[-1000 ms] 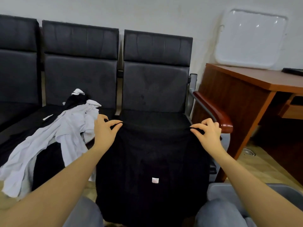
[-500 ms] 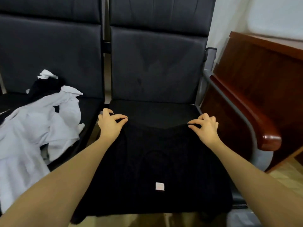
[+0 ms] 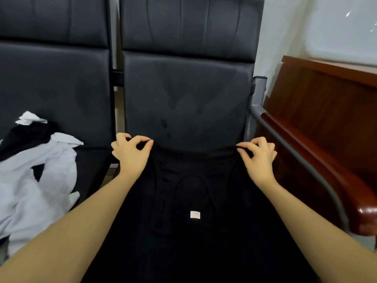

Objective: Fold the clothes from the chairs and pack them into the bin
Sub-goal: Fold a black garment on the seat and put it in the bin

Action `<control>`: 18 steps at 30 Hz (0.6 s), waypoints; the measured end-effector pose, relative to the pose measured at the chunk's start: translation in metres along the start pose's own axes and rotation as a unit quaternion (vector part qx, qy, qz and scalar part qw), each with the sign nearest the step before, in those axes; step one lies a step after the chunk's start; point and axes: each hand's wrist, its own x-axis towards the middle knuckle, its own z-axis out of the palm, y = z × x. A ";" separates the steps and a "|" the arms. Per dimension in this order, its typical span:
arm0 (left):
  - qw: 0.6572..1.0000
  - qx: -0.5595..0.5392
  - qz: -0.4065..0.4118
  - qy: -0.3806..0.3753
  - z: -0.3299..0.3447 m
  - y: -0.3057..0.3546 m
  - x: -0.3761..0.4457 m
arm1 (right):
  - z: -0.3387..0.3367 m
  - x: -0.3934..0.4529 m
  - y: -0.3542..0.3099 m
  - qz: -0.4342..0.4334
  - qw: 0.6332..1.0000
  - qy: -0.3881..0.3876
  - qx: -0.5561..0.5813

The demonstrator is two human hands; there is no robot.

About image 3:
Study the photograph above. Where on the person's left hand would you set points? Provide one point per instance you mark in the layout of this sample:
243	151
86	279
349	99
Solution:
132	155

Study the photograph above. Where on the person's right hand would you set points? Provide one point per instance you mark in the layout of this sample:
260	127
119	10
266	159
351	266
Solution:
259	163

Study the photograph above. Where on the black garment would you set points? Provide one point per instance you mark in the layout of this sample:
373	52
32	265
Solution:
200	232

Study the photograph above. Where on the pile of clothes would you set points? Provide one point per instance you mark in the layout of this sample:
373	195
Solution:
35	179

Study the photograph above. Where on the person's right forearm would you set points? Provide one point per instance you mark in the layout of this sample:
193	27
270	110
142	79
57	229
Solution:
327	232

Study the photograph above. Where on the person's left forearm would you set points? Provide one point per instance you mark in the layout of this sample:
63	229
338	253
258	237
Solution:
59	235

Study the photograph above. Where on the brown wooden bench armrest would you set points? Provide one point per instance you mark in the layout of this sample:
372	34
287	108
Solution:
336	179

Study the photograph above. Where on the brown wooden desk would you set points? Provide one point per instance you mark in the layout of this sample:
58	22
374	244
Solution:
336	109

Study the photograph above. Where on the black leather bench seat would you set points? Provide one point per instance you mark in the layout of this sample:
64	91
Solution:
53	61
188	79

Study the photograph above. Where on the white plastic tray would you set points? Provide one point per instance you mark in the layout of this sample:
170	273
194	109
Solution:
347	29

